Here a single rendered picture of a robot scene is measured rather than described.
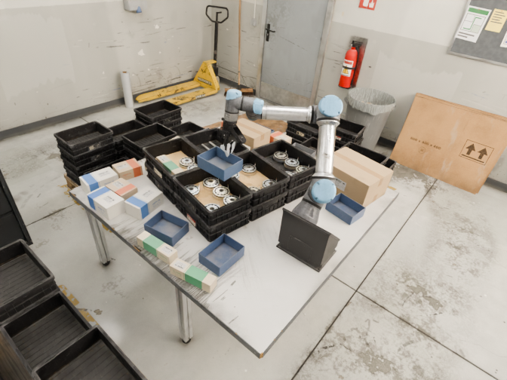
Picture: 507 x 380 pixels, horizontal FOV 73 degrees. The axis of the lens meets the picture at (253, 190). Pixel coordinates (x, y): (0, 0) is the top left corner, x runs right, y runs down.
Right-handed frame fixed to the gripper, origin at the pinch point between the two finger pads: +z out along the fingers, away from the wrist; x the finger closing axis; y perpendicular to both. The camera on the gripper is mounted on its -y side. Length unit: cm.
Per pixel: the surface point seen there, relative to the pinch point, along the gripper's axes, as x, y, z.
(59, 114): -45, 328, 96
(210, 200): 6.9, 4.3, 29.9
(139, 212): 38, 30, 41
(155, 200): 25, 33, 39
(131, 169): 17, 70, 37
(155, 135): -56, 144, 56
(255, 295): 29, -53, 46
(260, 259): 10, -40, 43
